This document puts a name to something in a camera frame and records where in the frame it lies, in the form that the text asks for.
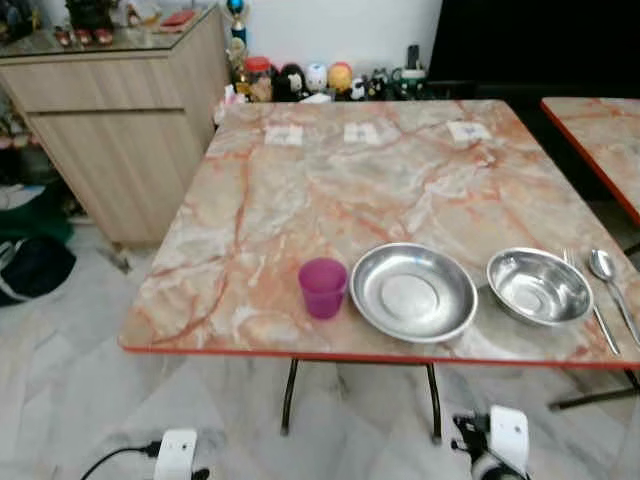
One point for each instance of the shallow steel plate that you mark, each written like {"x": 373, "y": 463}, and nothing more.
{"x": 412, "y": 294}

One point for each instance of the steel bowl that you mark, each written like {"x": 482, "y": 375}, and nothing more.
{"x": 540, "y": 288}

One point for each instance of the steel fork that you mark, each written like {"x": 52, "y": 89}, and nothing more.
{"x": 600, "y": 320}

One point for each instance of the purple plastic cup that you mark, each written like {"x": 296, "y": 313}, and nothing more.
{"x": 322, "y": 290}

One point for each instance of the steel spoon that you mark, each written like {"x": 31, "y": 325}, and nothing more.
{"x": 602, "y": 264}

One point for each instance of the marble top dining table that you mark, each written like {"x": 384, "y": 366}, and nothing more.
{"x": 380, "y": 190}

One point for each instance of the white paper label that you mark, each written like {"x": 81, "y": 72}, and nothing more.
{"x": 469, "y": 131}
{"x": 284, "y": 135}
{"x": 362, "y": 133}

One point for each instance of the marble top side table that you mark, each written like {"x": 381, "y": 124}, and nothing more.
{"x": 605, "y": 135}

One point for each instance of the green mug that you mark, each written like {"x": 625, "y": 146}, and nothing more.
{"x": 410, "y": 82}

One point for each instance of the orange toy figure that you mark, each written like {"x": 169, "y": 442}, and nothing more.
{"x": 340, "y": 78}

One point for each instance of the white toy figure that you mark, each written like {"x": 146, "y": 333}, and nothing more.
{"x": 316, "y": 77}

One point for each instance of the black television screen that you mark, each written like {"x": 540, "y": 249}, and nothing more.
{"x": 540, "y": 45}

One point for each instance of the black toy figure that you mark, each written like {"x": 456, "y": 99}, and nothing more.
{"x": 291, "y": 82}

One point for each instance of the red lid jar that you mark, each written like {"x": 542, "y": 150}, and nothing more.
{"x": 259, "y": 80}

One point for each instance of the light wooden cabinet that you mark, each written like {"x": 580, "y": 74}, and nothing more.
{"x": 120, "y": 140}

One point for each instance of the black bag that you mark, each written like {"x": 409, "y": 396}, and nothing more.
{"x": 35, "y": 268}

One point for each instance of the blue trophy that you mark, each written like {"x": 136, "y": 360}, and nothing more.
{"x": 236, "y": 15}

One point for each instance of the green bag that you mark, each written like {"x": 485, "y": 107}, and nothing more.
{"x": 30, "y": 215}

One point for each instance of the red flat box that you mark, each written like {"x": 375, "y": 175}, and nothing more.
{"x": 178, "y": 19}

